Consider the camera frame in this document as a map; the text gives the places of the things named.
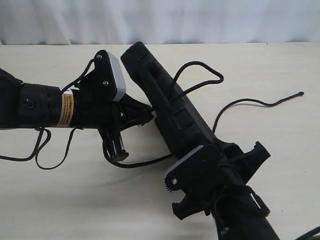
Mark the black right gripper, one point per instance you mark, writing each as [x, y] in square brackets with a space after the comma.
[233, 171]

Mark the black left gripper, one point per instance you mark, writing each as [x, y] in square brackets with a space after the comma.
[108, 109]

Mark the black plastic tool case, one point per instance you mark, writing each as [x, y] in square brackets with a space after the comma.
[178, 121]

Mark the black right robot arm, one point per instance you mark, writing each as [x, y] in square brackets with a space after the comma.
[243, 216]

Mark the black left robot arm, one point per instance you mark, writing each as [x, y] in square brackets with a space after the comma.
[35, 106]

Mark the white backdrop curtain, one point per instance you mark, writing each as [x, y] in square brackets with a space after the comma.
[121, 22]

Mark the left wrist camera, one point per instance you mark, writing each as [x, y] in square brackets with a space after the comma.
[106, 80]

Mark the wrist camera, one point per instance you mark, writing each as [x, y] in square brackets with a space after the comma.
[106, 80]
[192, 167]

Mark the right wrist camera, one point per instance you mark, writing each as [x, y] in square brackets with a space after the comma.
[192, 167]

